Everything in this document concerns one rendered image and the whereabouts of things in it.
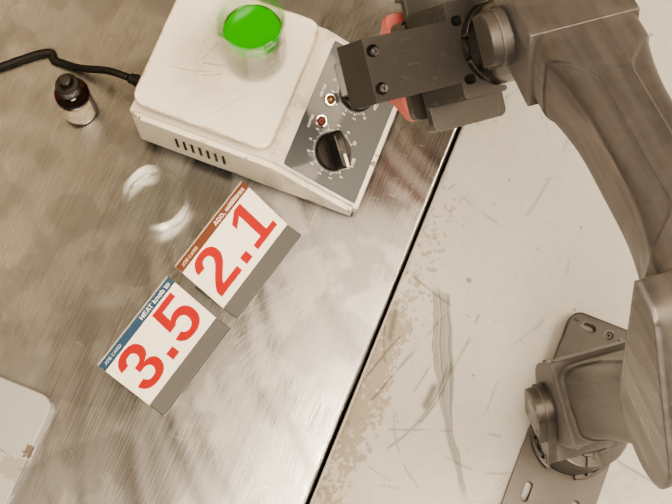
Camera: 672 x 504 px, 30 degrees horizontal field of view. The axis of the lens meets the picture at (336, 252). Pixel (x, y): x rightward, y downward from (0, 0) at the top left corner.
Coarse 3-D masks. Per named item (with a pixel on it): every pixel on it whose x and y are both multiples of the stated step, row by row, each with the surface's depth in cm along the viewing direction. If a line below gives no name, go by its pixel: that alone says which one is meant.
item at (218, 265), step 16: (240, 208) 104; (256, 208) 105; (224, 224) 103; (240, 224) 104; (256, 224) 105; (272, 224) 106; (208, 240) 103; (224, 240) 103; (240, 240) 104; (256, 240) 105; (208, 256) 103; (224, 256) 104; (240, 256) 105; (192, 272) 102; (208, 272) 103; (224, 272) 104; (240, 272) 105; (208, 288) 103; (224, 288) 104
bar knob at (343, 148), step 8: (328, 136) 103; (336, 136) 102; (320, 144) 103; (328, 144) 103; (336, 144) 102; (344, 144) 102; (320, 152) 103; (328, 152) 103; (336, 152) 102; (344, 152) 102; (320, 160) 103; (328, 160) 103; (336, 160) 103; (344, 160) 102; (328, 168) 103; (336, 168) 103; (344, 168) 102
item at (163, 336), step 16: (176, 288) 102; (160, 304) 101; (176, 304) 102; (192, 304) 103; (160, 320) 102; (176, 320) 102; (192, 320) 103; (144, 336) 101; (160, 336) 102; (176, 336) 103; (192, 336) 103; (128, 352) 101; (144, 352) 101; (160, 352) 102; (176, 352) 103; (112, 368) 100; (128, 368) 101; (144, 368) 102; (160, 368) 102; (128, 384) 101; (144, 384) 102
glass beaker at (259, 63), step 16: (224, 0) 95; (240, 0) 97; (256, 0) 97; (272, 0) 96; (224, 16) 97; (224, 48) 97; (240, 48) 94; (256, 48) 94; (272, 48) 96; (240, 64) 98; (256, 64) 97; (272, 64) 98; (256, 80) 100
